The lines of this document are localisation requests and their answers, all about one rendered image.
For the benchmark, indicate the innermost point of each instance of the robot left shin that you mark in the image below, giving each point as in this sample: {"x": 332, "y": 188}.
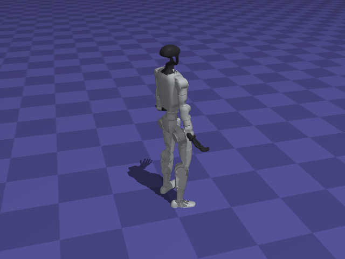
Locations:
{"x": 166, "y": 169}

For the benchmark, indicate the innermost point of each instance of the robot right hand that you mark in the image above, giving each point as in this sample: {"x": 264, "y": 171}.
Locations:
{"x": 196, "y": 143}

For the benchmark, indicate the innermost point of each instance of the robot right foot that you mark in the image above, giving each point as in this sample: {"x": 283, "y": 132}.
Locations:
{"x": 184, "y": 204}

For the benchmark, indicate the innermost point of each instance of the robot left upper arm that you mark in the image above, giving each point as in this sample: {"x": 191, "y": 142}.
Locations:
{"x": 155, "y": 73}

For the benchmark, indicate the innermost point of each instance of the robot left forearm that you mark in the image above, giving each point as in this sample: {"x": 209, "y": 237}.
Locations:
{"x": 158, "y": 103}

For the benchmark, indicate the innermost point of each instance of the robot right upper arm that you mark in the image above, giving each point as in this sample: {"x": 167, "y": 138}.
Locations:
{"x": 181, "y": 85}

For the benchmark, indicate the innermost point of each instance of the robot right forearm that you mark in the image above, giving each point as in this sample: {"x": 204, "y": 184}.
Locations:
{"x": 186, "y": 118}

